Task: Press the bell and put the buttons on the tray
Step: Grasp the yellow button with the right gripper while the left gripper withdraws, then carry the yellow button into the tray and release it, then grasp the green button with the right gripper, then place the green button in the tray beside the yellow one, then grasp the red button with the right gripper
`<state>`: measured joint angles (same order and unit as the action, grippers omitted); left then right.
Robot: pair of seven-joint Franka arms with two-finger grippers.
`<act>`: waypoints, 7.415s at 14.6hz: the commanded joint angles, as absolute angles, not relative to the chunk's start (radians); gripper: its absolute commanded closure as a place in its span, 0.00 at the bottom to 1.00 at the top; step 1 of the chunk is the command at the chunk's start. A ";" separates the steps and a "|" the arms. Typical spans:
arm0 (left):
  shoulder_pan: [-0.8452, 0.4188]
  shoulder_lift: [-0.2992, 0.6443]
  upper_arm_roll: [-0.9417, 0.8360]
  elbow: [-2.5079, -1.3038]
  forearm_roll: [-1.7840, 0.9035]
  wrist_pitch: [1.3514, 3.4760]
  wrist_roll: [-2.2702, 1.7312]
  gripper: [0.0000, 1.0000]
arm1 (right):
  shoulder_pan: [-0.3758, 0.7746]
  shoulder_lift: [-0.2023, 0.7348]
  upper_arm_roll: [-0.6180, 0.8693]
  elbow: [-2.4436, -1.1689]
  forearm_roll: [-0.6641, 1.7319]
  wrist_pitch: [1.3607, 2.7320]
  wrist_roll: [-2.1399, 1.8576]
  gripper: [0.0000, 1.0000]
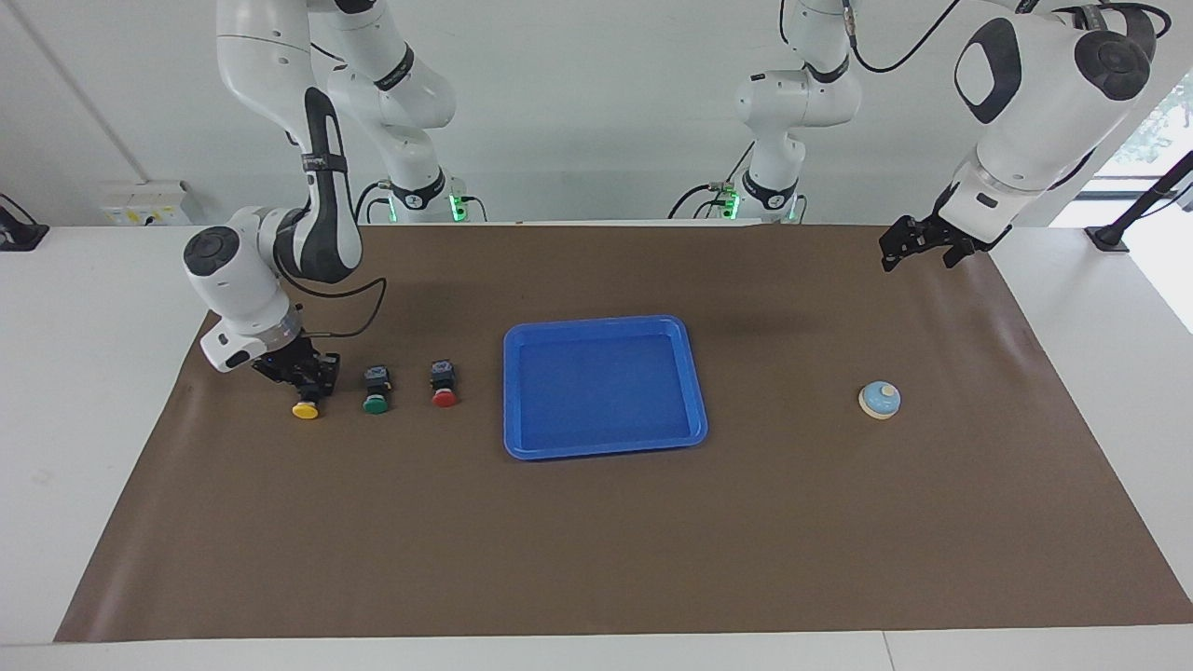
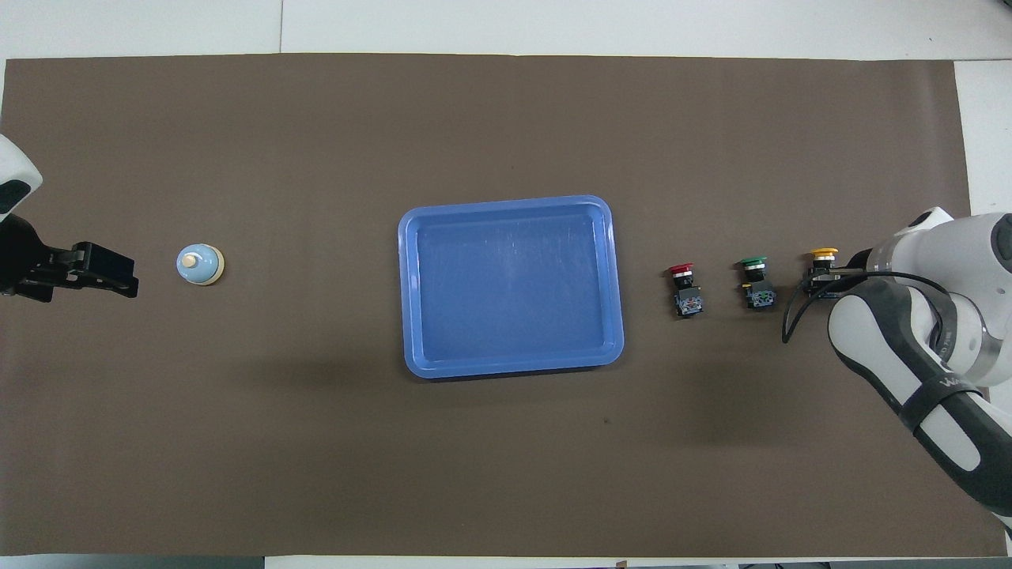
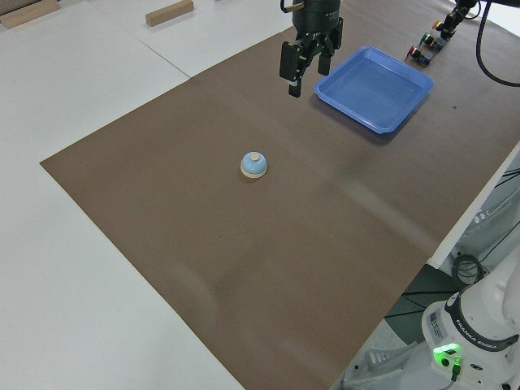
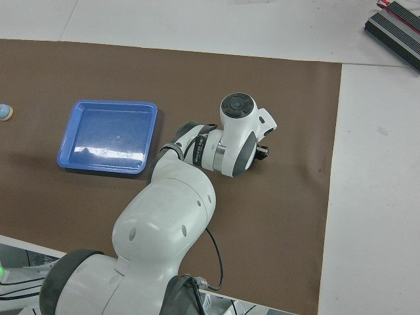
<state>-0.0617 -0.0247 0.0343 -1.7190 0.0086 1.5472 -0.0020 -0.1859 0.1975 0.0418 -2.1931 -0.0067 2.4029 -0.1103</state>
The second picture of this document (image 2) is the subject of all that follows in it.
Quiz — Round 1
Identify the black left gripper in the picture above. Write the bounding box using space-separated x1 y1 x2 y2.
0 213 139 303

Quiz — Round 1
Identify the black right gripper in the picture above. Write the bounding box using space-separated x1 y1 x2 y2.
804 249 877 297

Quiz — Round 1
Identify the yellow push button switch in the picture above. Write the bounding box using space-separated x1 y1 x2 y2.
808 247 840 300

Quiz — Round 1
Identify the green push button switch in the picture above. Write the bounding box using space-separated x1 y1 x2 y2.
735 257 778 312

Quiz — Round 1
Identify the light blue call bell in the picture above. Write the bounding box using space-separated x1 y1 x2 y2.
176 243 225 287

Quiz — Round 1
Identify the red push button switch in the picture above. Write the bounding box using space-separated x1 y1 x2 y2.
668 263 705 319

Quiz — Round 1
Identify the blue plastic tray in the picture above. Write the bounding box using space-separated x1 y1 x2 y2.
398 194 625 380

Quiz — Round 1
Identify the brown table mat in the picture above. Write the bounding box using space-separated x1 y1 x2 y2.
0 52 1009 558

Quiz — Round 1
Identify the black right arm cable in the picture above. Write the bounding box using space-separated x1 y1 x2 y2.
781 269 951 345

